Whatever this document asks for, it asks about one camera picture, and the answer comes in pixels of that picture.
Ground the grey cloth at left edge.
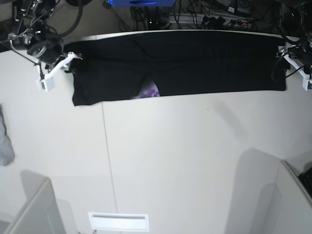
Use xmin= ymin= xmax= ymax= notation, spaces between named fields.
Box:
xmin=0 ymin=106 xmax=15 ymax=166

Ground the white partition panel right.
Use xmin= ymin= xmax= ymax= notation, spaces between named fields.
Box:
xmin=253 ymin=159 xmax=312 ymax=234

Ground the black T-shirt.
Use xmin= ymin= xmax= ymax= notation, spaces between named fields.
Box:
xmin=64 ymin=30 xmax=286 ymax=106

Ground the white partition panel left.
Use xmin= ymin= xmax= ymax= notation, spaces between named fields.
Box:
xmin=0 ymin=170 xmax=78 ymax=234

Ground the black keyboard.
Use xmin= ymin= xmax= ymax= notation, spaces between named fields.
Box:
xmin=298 ymin=168 xmax=312 ymax=197

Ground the white partition panel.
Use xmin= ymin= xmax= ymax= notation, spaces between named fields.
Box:
xmin=0 ymin=170 xmax=78 ymax=234
xmin=253 ymin=159 xmax=312 ymax=234

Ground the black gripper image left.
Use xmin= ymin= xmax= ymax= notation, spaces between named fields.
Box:
xmin=26 ymin=38 xmax=82 ymax=74

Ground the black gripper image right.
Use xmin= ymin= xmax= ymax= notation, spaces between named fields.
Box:
xmin=275 ymin=42 xmax=312 ymax=73

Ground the blue box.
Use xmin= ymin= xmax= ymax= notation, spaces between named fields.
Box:
xmin=108 ymin=0 xmax=175 ymax=7

